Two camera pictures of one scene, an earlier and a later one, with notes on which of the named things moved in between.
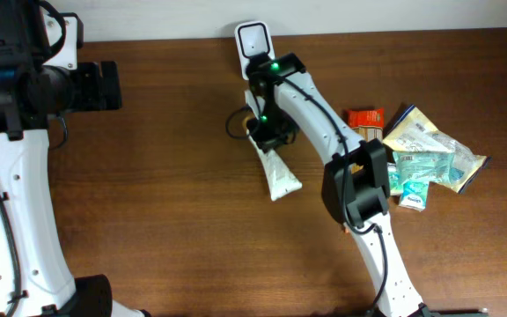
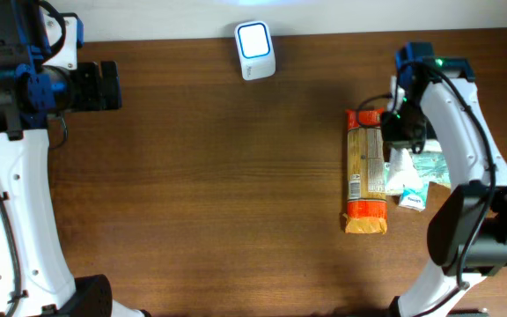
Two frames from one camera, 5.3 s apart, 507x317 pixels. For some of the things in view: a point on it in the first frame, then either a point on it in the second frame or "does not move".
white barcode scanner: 253,38 does not move
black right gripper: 267,143 -> 393,140
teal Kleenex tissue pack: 415,195 does not move
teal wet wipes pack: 424,165 does not move
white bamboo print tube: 281,180 -> 400,171
